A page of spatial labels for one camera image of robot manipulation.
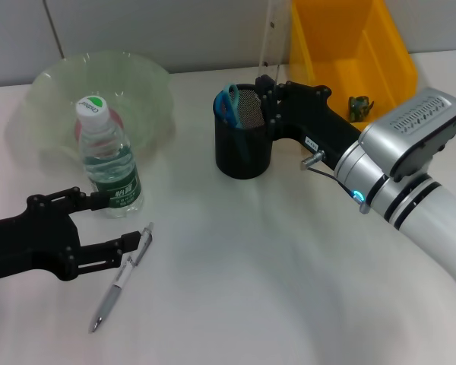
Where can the green glass fruit bowl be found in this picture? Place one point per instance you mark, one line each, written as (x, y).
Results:
(144, 87)

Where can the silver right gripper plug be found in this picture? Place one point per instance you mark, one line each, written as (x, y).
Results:
(312, 159)

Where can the clear bottle green label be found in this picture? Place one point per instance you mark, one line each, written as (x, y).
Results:
(116, 194)

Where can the clear plastic ruler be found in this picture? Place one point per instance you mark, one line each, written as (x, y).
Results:
(273, 42)

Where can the silver pen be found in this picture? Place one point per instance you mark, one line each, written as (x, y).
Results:
(137, 254)

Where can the black mesh pen cup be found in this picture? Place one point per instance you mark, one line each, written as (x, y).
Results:
(243, 159)

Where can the blue scissors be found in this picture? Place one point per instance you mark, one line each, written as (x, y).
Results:
(232, 114)

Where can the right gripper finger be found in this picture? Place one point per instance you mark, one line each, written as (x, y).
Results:
(270, 110)
(284, 91)

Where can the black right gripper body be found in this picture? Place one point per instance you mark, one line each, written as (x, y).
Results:
(308, 118)

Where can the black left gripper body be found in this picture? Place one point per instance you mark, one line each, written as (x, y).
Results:
(30, 239)

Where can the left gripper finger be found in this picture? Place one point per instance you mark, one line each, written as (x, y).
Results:
(95, 200)
(99, 256)

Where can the yellow plastic bin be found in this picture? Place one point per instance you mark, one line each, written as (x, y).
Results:
(327, 38)

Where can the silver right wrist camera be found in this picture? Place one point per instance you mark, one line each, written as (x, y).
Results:
(414, 125)

